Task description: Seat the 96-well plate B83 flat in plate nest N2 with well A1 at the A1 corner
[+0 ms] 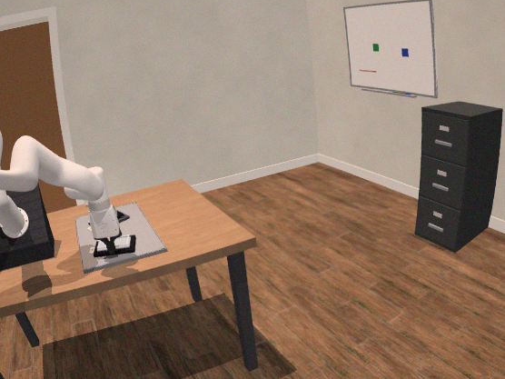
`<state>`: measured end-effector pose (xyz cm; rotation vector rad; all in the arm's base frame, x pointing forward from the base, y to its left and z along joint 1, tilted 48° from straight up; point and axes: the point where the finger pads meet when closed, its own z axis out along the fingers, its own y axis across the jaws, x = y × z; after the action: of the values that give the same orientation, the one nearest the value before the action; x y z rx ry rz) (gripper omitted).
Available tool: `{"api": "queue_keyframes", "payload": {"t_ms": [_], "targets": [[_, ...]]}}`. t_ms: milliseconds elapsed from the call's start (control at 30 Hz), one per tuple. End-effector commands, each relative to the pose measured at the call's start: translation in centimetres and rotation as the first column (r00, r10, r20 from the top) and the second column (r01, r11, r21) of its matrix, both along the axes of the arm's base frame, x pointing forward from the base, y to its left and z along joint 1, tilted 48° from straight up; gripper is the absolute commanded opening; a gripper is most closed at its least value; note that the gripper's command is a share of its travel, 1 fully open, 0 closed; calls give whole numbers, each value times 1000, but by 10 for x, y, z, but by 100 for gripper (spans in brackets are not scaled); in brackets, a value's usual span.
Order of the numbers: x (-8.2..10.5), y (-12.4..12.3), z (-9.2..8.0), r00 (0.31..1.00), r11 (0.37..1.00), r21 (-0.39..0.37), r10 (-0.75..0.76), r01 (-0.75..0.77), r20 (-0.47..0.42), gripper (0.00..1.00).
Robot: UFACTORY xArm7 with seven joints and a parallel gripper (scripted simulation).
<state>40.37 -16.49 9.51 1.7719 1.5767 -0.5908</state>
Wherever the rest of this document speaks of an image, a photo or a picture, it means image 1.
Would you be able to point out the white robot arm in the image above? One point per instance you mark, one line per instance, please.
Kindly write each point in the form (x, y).
(31, 160)

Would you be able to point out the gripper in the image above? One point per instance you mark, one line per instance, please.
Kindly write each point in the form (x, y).
(105, 224)

